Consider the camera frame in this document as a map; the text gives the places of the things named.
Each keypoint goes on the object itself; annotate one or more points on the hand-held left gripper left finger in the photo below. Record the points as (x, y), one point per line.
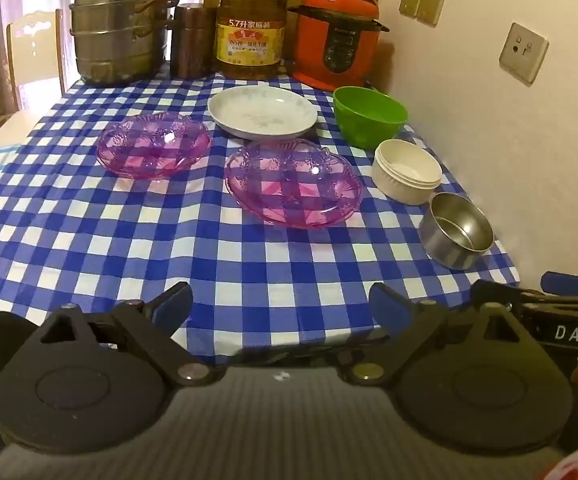
(171, 306)

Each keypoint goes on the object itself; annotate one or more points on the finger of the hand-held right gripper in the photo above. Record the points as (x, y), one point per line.
(494, 291)
(569, 284)

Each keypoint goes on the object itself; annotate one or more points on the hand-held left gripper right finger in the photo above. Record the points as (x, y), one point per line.
(386, 307)

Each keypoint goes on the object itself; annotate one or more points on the stainless steel bowl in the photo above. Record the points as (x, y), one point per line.
(454, 232)

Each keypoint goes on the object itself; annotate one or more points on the white bowl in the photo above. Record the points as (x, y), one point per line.
(404, 170)

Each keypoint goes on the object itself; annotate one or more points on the pink transparent plastic plate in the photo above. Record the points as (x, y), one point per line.
(154, 145)
(294, 185)

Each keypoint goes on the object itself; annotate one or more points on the green plastic bowl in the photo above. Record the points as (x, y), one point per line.
(369, 115)

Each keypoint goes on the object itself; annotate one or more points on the white ceramic plate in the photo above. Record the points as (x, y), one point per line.
(261, 110)

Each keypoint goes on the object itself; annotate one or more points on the blue checkered tablecloth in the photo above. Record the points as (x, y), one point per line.
(119, 240)

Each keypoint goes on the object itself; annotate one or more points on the small white table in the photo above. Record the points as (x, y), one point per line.
(14, 127)

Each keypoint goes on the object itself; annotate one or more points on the brown metal canister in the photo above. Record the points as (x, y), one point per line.
(191, 42)

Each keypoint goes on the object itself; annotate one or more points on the red electric pressure cooker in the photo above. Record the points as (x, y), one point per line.
(336, 45)

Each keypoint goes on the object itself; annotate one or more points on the stainless steel steamer pot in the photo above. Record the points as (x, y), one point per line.
(119, 35)

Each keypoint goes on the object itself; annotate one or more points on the large cooking oil bottle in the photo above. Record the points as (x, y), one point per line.
(251, 35)

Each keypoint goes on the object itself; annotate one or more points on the white wooden chair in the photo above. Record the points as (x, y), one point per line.
(34, 45)

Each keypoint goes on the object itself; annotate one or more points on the beige wall socket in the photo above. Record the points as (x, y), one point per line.
(524, 52)

